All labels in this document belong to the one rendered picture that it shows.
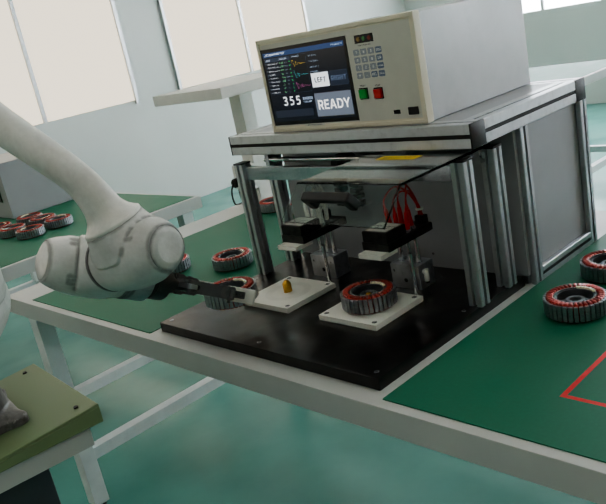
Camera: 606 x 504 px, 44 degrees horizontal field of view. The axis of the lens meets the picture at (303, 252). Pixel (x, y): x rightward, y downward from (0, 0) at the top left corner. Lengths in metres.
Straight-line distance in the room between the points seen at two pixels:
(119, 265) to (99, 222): 0.07
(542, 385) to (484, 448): 0.16
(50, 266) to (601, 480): 0.89
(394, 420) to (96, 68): 5.59
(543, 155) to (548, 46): 6.83
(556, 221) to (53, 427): 1.07
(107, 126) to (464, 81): 5.20
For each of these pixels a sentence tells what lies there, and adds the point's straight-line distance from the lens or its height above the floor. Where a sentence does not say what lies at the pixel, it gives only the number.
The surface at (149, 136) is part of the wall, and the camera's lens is 6.74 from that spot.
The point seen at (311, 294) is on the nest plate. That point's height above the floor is 0.78.
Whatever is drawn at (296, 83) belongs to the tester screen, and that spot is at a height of 1.22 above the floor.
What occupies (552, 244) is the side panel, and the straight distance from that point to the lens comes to 1.65.
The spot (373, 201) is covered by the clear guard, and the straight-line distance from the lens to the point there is 1.22.
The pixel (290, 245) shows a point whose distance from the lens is 1.65.
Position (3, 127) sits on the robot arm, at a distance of 1.28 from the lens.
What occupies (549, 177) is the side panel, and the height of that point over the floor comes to 0.94.
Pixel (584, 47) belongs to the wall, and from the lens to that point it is 8.24.
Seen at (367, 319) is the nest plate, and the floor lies 0.78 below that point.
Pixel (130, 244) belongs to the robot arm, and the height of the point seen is 1.07.
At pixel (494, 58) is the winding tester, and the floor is 1.19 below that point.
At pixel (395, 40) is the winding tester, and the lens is 1.45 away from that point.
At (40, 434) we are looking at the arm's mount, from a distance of 1.36.
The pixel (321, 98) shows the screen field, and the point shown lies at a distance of 1.60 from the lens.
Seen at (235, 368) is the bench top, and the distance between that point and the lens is 1.45.
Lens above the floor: 1.34
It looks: 17 degrees down
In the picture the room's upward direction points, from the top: 12 degrees counter-clockwise
